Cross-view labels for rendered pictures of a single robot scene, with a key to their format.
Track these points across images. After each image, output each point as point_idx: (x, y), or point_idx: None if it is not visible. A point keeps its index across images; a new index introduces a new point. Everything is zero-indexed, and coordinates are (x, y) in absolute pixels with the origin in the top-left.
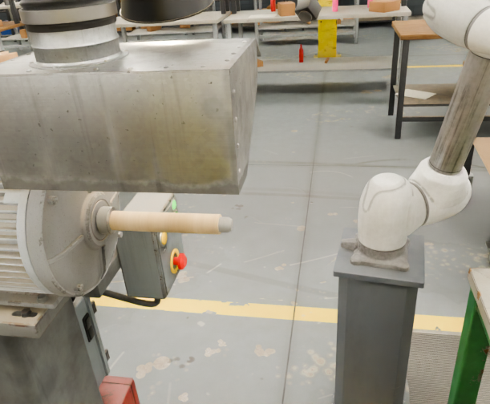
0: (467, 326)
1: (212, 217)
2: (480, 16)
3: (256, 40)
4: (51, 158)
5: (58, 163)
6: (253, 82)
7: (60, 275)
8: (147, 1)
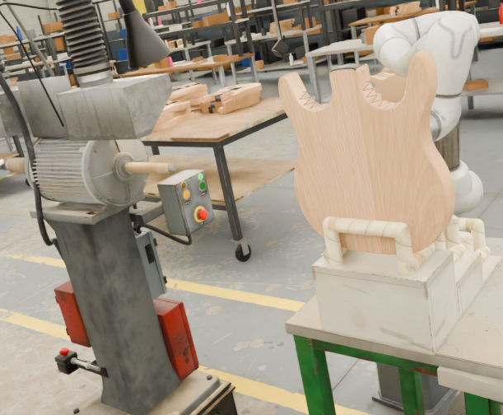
0: None
1: (165, 164)
2: (383, 45)
3: (169, 74)
4: (81, 126)
5: (83, 128)
6: (162, 93)
7: (98, 188)
8: (132, 59)
